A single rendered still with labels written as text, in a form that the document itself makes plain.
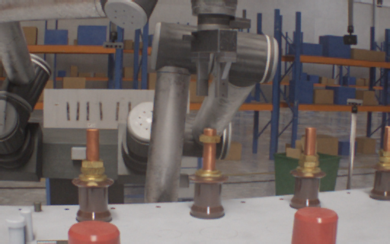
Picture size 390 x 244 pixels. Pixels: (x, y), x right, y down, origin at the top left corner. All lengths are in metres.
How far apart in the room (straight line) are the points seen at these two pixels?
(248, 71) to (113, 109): 4.51
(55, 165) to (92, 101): 3.20
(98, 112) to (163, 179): 4.46
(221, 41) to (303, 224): 0.49
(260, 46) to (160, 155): 0.43
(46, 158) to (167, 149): 1.37
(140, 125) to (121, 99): 3.74
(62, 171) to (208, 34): 1.75
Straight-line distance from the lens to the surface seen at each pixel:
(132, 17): 1.08
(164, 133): 1.41
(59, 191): 3.22
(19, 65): 2.16
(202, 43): 1.11
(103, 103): 5.85
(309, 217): 0.72
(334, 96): 10.70
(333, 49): 10.53
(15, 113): 2.22
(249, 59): 1.43
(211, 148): 1.12
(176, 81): 1.41
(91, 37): 8.76
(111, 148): 2.65
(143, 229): 1.05
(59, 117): 5.82
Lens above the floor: 1.70
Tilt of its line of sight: 6 degrees down
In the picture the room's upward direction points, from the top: 2 degrees clockwise
